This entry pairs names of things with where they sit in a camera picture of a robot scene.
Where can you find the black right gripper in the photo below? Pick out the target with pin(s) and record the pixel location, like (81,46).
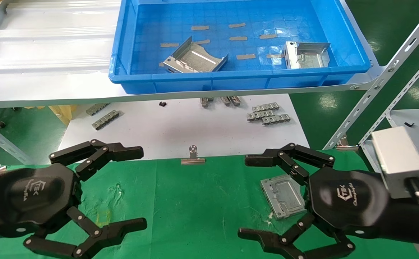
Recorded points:
(349,201)

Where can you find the yellow packing material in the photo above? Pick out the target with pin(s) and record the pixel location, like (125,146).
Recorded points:
(62,111)

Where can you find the silver binder clip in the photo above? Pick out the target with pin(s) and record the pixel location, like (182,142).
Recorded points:
(193,160)
(346,146)

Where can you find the white lower shelf board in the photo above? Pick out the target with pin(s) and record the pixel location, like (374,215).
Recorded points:
(400,117)

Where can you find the metal bracket with white end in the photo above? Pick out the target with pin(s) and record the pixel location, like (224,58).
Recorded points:
(308,59)

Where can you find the metal bracket with angled flaps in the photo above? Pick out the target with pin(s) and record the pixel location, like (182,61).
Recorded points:
(195,59)

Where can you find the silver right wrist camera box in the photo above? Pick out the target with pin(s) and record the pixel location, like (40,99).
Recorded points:
(396,158)

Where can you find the blue plastic bin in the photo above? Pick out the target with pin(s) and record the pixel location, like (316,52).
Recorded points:
(231,81)

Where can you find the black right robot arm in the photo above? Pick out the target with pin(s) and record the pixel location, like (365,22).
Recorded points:
(414,226)

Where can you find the grey metal link strip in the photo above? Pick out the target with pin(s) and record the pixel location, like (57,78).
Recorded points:
(105,119)
(276,119)
(225,100)
(235,100)
(97,109)
(265,107)
(259,115)
(205,101)

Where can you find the slotted white shelf upright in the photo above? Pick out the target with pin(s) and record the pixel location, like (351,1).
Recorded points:
(385,77)
(400,104)

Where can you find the grey metal beam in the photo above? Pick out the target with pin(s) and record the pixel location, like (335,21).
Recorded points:
(15,149)

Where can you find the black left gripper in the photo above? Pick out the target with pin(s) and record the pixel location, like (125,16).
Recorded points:
(33,198)

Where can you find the green table cloth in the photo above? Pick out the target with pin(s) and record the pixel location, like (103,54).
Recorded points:
(202,208)

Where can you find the metal bracket with wall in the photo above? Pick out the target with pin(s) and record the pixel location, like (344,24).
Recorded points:
(281,198)

